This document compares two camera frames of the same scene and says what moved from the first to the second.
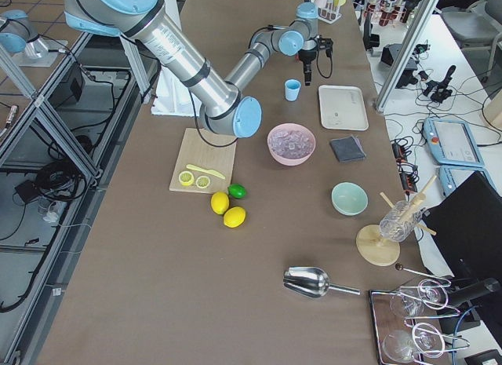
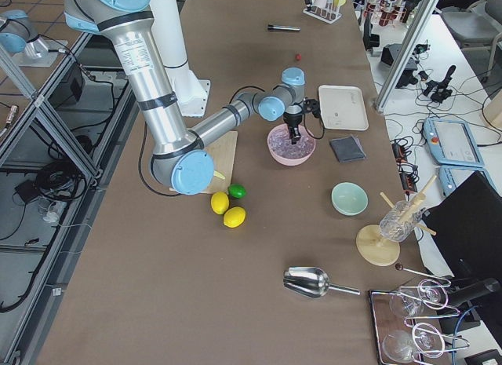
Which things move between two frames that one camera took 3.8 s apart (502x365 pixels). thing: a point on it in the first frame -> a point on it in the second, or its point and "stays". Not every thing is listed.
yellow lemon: (234, 217) stays
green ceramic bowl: (349, 198) stays
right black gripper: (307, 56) -> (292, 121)
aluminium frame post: (409, 47) stays
